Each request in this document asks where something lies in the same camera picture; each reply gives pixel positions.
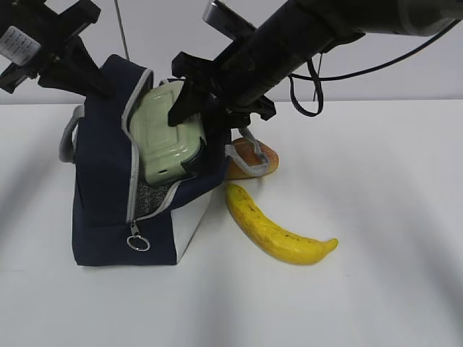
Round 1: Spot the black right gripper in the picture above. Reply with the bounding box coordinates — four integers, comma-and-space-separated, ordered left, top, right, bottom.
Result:
168, 21, 315, 177

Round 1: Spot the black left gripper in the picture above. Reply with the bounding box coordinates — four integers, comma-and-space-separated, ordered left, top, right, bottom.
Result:
1, 1, 114, 97

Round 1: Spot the brown bread roll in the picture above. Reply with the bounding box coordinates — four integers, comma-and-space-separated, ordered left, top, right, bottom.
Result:
226, 137, 279, 179

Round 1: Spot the green lidded glass container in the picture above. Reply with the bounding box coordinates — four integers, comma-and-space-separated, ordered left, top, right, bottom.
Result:
129, 81, 206, 187

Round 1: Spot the navy blue lunch bag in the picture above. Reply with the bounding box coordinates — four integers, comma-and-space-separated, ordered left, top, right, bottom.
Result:
58, 53, 269, 267

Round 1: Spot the yellow banana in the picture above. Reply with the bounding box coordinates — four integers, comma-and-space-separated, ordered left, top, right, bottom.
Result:
225, 184, 339, 265

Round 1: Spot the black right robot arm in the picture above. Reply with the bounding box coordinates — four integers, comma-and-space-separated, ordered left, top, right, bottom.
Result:
169, 1, 462, 173

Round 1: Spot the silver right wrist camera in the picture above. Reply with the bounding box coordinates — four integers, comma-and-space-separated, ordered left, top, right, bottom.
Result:
202, 0, 256, 40

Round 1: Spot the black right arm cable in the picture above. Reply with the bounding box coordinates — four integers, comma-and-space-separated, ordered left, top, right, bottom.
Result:
289, 20, 459, 117

